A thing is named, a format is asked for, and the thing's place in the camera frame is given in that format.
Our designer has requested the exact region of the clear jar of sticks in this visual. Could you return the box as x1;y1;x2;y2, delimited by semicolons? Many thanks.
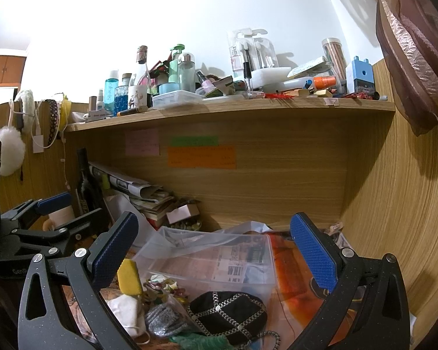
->
322;37;347;93

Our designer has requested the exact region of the clear packaged toothbrush pack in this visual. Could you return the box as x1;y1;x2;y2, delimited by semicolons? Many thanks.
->
229;28;278;79

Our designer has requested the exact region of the white fluffy pompom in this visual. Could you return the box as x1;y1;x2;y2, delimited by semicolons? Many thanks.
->
0;126;26;176

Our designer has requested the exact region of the small white cardboard box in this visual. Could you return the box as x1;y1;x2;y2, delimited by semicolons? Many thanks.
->
167;204;200;224

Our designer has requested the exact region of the glass bottle with cork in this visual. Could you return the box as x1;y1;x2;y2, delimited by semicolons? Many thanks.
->
135;45;150;87

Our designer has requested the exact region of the pink sticky note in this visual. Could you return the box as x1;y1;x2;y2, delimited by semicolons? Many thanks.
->
125;128;160;157

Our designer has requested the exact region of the white printed mug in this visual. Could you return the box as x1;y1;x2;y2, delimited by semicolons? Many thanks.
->
128;85;148;109

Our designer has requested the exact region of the stack of newspapers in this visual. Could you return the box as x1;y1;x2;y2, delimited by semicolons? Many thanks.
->
89;162;176;228

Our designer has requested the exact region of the green sticky note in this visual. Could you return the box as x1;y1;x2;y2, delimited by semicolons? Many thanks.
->
170;136;219;147

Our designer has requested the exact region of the white cloth mask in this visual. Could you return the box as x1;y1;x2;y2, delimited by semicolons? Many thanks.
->
107;295;151;345

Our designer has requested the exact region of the pink striped curtain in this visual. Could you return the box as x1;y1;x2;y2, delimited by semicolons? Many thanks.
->
376;0;438;136

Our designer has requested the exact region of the blue pencil sharpener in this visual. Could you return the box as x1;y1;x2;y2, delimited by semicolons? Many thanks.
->
346;56;375;95

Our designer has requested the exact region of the black lace headband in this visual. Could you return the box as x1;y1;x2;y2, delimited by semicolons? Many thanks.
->
46;99;60;148

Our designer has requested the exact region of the green knit cloth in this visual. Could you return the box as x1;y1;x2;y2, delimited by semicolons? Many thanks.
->
169;332;235;350

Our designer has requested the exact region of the clear flat plastic case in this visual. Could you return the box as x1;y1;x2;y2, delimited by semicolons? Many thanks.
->
152;90;203;109

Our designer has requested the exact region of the white plastic bag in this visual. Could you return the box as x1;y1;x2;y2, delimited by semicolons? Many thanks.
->
104;194;157;247

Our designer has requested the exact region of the blue mouthwash bottle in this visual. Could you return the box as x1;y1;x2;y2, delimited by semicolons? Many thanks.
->
103;70;119;115

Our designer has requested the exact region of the clear plastic storage box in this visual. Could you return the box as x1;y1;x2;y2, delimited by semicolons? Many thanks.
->
133;227;277;305

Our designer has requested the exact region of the black chain-pattern cap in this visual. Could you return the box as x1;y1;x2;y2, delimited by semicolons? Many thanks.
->
187;291;268;348

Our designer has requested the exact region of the colourful floral scrunchie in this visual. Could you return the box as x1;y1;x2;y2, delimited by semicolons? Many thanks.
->
143;274;189;305

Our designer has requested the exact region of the orange cap glue tube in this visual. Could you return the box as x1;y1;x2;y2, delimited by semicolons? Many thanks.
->
305;76;337;90

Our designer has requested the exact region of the grey knit cloth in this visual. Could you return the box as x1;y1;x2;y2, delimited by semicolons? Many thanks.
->
145;302;189;338

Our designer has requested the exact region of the blue round glass bottle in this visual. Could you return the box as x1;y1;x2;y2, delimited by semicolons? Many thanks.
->
114;73;132;116

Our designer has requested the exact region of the mint green pump bottle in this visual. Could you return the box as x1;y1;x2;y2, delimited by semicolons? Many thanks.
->
168;43;185;83

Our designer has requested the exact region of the orange sticky note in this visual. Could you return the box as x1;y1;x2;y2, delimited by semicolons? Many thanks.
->
167;146;237;170

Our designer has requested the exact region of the yellow sponge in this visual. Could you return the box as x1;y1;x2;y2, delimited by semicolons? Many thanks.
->
117;258;143;296

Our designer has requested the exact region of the black white hair tie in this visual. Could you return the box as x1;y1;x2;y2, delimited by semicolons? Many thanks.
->
246;328;282;350

